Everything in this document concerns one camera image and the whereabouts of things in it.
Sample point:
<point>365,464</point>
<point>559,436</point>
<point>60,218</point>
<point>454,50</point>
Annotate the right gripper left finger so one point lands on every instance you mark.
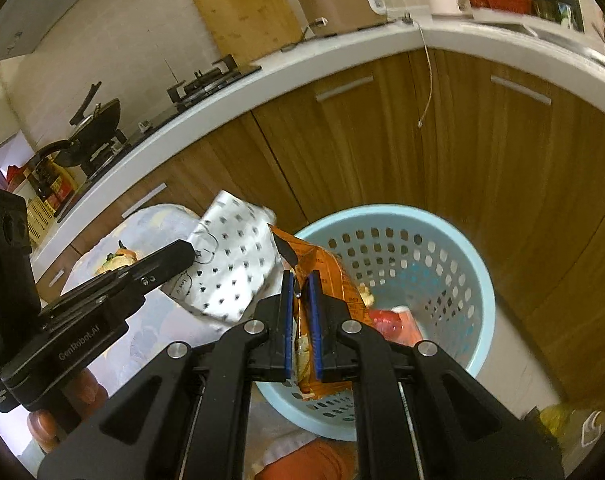
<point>185,414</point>

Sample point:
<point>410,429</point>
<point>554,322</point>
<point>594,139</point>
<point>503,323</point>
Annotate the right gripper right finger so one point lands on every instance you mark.
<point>419,414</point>

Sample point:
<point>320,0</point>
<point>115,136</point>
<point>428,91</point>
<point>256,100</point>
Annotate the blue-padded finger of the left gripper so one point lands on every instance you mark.
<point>156,268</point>

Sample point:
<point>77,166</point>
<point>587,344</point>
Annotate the white dotted paper wrapper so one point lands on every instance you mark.
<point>235,255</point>

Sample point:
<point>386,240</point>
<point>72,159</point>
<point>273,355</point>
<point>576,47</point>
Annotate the orange snack wrapper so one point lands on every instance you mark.
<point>324,297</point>

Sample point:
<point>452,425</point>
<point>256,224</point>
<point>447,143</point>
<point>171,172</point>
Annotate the light blue trash basket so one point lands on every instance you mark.
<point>406,261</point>

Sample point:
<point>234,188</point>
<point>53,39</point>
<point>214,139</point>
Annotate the left hand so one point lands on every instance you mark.
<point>76,401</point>

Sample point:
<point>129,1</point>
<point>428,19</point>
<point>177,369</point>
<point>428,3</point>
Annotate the orange peel left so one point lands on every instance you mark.
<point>116,260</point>

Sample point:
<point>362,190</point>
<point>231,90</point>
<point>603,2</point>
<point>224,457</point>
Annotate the scallop pattern tablecloth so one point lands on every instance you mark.
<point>161,321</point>

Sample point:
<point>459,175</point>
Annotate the red plastic bag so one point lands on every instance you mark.
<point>397,325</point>

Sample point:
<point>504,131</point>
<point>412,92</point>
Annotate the yellow woven basket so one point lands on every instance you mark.
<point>40,219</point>

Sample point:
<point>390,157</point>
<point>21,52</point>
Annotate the soy sauce bottles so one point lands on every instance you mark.
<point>52,183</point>

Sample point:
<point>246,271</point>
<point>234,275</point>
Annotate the black wok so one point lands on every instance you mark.
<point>95,133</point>

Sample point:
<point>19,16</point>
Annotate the black gas stove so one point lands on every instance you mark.
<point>183,95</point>

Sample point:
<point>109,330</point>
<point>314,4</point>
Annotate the bamboo cutting board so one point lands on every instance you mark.
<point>249,29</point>

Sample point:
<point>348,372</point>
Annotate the steel sink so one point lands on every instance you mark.
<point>570,43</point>

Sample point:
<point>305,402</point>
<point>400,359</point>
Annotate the red tray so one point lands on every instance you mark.
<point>513,6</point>

